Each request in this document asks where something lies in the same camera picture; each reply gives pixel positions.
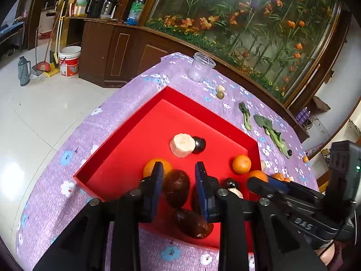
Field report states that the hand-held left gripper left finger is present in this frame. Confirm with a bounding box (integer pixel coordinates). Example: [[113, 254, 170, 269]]
[[34, 162, 164, 271]]

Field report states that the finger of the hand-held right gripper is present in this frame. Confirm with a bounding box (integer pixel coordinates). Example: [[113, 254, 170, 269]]
[[266, 174, 296, 189], [247, 176, 286, 201]]

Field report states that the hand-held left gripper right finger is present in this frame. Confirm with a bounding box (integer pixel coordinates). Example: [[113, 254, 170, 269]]
[[195, 162, 328, 271]]

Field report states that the smooth red date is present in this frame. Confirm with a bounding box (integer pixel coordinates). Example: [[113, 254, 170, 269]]
[[163, 169, 190, 209]]

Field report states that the wrinkled red date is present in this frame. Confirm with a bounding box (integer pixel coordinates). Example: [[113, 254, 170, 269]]
[[175, 209, 214, 239]]

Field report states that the person's right hand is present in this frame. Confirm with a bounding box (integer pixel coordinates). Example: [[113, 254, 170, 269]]
[[315, 243, 338, 266]]

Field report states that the large bok choy leaf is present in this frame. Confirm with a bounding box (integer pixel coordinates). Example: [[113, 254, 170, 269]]
[[264, 126, 291, 157]]

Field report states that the purple floral tablecloth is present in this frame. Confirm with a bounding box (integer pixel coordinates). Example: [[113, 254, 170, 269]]
[[15, 52, 319, 271]]

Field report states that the bok choy stalk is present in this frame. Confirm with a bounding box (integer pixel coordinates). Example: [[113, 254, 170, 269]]
[[238, 102, 252, 131]]

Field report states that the clear plastic cup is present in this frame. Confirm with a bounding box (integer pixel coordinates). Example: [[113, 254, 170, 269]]
[[188, 52, 216, 83]]

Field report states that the brown wooden cabinet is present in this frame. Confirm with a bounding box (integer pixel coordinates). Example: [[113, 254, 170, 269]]
[[64, 15, 181, 88]]

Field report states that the white plastic bucket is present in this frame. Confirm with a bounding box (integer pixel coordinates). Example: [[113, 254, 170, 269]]
[[58, 46, 81, 77]]

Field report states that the yellow dustpan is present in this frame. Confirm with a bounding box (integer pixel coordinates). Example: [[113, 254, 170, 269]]
[[44, 3, 66, 77]]

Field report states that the red broom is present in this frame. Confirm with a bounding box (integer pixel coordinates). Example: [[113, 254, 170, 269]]
[[35, 27, 52, 72]]

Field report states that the glass plant display case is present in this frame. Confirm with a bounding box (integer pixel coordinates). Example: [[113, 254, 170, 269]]
[[145, 0, 352, 108]]

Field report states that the grey floor thermos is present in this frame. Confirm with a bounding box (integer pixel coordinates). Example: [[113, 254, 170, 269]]
[[18, 56, 31, 87]]

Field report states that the plastic water bottle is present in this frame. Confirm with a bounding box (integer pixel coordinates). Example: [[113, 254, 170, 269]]
[[127, 0, 146, 25]]

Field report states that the black kettle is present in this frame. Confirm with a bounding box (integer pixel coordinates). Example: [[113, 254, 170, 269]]
[[85, 0, 105, 18]]

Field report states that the steel thermos flask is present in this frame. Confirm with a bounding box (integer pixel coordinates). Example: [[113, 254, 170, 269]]
[[100, 0, 122, 20]]

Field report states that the red and white box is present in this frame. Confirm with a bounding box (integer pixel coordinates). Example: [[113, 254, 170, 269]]
[[69, 3, 88, 17]]

